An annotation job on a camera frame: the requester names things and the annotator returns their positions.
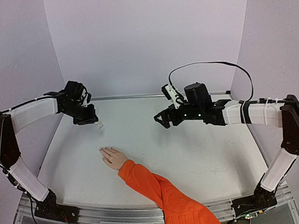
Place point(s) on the clear nail polish bottle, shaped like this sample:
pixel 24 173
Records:
pixel 98 125

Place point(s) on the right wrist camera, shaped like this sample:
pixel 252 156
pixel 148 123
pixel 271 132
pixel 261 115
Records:
pixel 173 95

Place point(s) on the orange sleeve forearm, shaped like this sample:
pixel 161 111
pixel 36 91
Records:
pixel 176 206

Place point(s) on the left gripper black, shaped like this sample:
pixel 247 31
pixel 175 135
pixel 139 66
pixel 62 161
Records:
pixel 91 119

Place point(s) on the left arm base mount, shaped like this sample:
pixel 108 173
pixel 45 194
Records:
pixel 50 209

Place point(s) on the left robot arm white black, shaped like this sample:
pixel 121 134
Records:
pixel 73 101

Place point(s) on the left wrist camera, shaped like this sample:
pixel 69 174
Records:
pixel 85 99

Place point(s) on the mannequin hand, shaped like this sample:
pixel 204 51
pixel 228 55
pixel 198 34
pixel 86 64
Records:
pixel 113 158

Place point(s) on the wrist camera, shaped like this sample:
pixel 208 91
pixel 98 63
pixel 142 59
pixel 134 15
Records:
pixel 85 99
pixel 173 95

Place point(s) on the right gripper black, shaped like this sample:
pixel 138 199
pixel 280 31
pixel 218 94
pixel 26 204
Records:
pixel 172 115

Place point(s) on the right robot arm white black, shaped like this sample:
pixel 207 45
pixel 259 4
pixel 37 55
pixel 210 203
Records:
pixel 197 104

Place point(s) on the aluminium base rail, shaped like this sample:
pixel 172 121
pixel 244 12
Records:
pixel 228 211

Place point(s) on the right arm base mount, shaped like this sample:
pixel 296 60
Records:
pixel 260 200

